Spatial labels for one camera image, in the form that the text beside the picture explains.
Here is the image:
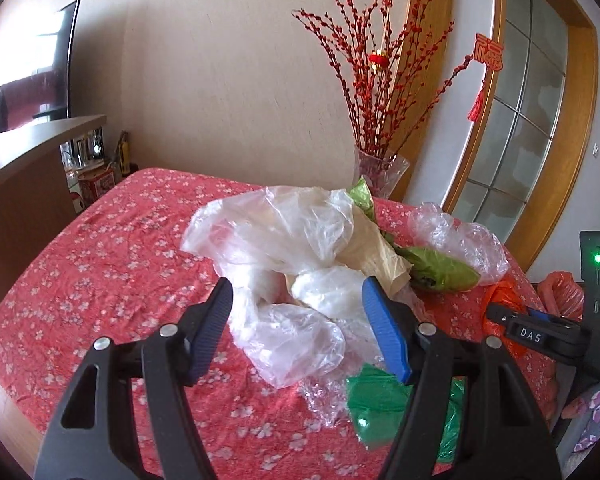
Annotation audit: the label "small clear plastic bag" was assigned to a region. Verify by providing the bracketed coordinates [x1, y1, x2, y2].
[406, 203, 510, 285]

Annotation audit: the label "large clear plastic bag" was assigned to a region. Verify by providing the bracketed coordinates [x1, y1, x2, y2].
[181, 186, 381, 388]

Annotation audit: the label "purple floral sleeve forearm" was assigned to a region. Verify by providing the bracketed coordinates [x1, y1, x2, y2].
[558, 384, 600, 477]

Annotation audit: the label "orange plastic bag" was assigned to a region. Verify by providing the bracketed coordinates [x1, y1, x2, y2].
[480, 276, 527, 361]

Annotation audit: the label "light green plastic bag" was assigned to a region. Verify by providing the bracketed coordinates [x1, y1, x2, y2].
[347, 177, 480, 292]

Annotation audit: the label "dark green plastic bag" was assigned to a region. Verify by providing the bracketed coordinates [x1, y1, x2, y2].
[347, 364, 466, 465]

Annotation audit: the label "red floral tablecloth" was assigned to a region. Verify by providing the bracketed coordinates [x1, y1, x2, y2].
[0, 167, 562, 480]

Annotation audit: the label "beige crumpled paper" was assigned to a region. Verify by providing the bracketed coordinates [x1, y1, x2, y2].
[336, 205, 412, 298]

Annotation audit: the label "glass vase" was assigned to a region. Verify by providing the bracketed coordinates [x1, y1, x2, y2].
[353, 148, 410, 198]

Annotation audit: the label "frosted glass door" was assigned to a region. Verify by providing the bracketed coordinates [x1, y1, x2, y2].
[454, 0, 568, 242]

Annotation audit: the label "brown wooden tv cabinet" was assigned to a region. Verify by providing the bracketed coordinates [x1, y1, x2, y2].
[0, 115, 107, 303]

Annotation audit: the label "red printed box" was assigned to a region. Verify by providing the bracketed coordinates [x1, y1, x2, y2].
[78, 167, 116, 206]

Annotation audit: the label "red fu ornament tassel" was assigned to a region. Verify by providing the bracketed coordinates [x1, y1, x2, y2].
[467, 32, 506, 124]

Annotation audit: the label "small red lantern ornament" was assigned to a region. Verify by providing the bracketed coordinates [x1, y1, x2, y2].
[368, 50, 390, 74]

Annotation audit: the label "red berry branches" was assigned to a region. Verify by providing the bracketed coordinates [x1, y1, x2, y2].
[291, 0, 472, 158]

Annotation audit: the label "black television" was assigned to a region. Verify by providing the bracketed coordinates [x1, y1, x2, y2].
[0, 0, 81, 133]

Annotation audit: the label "yellow tool by wall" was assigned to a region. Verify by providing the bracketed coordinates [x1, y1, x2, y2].
[114, 131, 140, 178]

